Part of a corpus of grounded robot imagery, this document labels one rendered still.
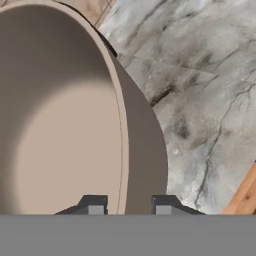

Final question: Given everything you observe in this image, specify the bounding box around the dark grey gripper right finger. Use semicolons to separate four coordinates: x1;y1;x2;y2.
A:
151;194;205;216

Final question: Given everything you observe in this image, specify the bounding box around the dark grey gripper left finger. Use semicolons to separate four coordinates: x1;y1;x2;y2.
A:
54;194;109;216

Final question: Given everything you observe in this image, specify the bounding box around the beige pot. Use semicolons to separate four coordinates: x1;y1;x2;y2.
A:
0;0;169;216

